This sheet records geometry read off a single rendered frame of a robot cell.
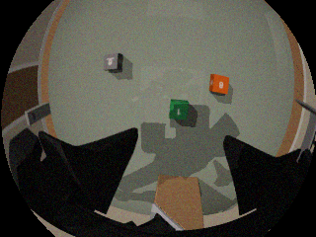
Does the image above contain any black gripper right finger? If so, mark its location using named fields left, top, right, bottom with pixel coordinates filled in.
left=222, top=135, right=301, bottom=216

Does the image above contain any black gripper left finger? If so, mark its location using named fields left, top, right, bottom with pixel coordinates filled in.
left=39, top=127, right=138, bottom=214

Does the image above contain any green block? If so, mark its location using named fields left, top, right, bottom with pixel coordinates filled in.
left=170, top=99, right=189, bottom=119

